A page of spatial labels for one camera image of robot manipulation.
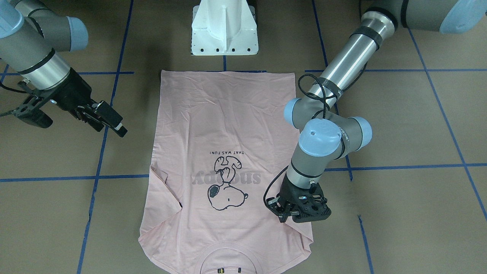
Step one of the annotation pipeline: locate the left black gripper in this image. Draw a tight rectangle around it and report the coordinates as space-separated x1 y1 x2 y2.
266 176 320 223

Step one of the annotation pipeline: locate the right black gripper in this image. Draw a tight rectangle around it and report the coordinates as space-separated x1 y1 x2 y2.
50 68 128 138

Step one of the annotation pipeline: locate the pink Snoopy t-shirt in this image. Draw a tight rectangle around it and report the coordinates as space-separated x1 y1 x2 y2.
138 70 313 274

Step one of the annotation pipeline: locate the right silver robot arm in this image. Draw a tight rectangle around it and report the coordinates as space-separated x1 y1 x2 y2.
0 0 127 137

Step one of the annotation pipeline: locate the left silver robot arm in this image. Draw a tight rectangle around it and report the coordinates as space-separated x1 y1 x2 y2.
263 0 486 223

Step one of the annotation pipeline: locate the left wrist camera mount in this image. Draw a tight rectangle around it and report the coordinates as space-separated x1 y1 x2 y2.
290 183 331 223

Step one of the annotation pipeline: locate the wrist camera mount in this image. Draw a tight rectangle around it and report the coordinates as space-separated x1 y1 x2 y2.
290 183 331 223
12 95 53 129

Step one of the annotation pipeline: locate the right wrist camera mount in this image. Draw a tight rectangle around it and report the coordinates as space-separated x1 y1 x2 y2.
12 95 53 129

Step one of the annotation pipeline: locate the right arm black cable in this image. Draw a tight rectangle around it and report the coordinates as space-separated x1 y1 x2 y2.
0 80 29 116

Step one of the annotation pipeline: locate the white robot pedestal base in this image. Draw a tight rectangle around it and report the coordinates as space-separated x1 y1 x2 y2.
190 0 259 56

